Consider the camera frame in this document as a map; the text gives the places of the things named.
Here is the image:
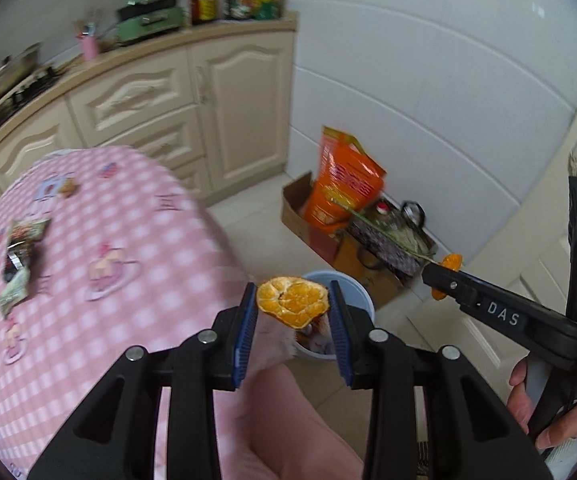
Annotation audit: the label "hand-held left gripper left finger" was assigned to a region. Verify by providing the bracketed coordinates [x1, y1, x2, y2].
[27, 282, 260, 480]

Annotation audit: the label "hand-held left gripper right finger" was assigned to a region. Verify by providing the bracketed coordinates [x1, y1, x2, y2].
[329, 280, 553, 480]

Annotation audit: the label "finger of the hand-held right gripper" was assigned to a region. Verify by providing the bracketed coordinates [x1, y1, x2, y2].
[421, 260, 480, 311]

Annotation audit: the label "small orange peel piece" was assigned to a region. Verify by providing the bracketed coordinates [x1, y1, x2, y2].
[432, 253, 465, 302]

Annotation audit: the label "blue trash bin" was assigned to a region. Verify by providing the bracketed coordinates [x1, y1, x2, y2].
[293, 269, 375, 364]

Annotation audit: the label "person's right hand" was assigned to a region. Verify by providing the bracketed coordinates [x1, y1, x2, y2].
[507, 358, 577, 451]

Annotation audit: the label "dark patterned bag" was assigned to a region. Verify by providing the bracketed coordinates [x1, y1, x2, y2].
[345, 200, 440, 292]

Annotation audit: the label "person's leg in pink pants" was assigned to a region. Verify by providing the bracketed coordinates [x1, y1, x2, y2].
[212, 359, 365, 480]

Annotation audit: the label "pink checkered tablecloth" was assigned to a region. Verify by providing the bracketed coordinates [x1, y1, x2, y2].
[0, 145, 265, 480]

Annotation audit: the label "cardboard box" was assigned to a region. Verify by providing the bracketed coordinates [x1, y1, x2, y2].
[281, 170, 405, 312]

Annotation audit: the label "orange rice bag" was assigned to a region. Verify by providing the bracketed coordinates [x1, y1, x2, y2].
[302, 125, 388, 236]

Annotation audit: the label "cream lower cabinets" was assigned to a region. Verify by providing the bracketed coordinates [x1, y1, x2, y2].
[0, 24, 298, 241]

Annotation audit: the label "crumpled green snack wrapper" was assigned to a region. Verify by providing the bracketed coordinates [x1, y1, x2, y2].
[0, 217, 52, 317]

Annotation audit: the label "pink utensil cup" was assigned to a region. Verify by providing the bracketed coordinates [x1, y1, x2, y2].
[79, 35, 100, 62]

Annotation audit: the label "black gas stove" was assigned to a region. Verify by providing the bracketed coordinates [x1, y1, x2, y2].
[0, 66, 62, 157]

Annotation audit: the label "green electric cooker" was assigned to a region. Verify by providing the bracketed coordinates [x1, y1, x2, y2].
[115, 0, 186, 46]

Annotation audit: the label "steel wok with lid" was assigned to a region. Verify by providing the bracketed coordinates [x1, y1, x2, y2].
[0, 42, 45, 94]

